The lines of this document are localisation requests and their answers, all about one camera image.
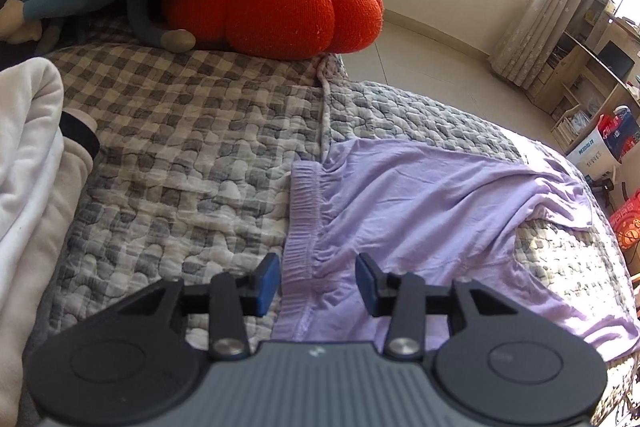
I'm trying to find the beige curtain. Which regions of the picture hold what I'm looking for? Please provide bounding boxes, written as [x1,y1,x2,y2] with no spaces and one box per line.
[490,0,640,90]

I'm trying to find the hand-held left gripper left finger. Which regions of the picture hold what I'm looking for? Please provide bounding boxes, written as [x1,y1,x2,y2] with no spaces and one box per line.
[117,253,281,361]

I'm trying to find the wooden desk shelf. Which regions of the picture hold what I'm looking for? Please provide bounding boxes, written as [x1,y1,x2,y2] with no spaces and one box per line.
[530,0,640,152]

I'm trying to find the black monitor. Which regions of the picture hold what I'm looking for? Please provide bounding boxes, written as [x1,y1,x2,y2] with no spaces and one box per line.
[597,41,636,80]

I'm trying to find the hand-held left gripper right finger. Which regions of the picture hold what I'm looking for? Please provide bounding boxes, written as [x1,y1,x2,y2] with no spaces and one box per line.
[354,253,518,363]

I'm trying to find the purple pants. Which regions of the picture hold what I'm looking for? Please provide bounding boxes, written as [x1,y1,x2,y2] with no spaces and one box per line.
[272,139,640,363]

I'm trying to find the white storage box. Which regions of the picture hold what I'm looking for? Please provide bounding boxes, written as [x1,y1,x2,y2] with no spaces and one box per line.
[565,112,623,185]

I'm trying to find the white folded garment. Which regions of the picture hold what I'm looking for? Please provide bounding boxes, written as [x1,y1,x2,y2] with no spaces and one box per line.
[0,57,66,303]

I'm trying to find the grey checkered quilt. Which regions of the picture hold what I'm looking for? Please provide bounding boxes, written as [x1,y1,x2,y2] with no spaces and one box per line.
[37,14,640,427]

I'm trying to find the cream garment with black cuff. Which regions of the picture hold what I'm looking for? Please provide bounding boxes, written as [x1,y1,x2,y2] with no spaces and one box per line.
[0,109,101,427]

